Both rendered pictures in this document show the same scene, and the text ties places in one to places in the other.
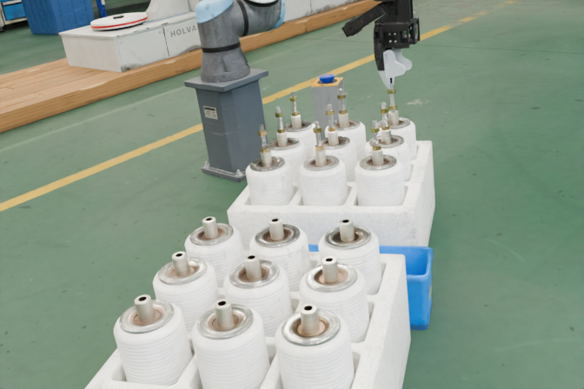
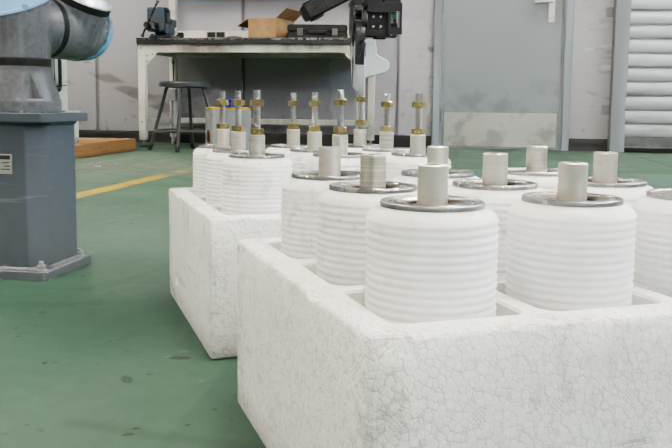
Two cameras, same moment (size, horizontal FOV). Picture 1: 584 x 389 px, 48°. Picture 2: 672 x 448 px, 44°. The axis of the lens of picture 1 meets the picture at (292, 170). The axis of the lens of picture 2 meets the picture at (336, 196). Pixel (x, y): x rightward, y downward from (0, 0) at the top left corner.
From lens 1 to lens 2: 0.85 m
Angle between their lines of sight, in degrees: 40
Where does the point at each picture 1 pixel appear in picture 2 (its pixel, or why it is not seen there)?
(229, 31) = (45, 38)
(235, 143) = (41, 216)
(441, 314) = not seen: hidden behind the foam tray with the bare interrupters
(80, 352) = not seen: outside the picture
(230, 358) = (627, 238)
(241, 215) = (235, 227)
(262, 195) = (262, 198)
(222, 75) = (29, 101)
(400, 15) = not seen: outside the picture
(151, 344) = (489, 230)
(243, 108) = (56, 160)
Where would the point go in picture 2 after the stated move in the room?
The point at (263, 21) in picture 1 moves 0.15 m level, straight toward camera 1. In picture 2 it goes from (87, 38) to (119, 34)
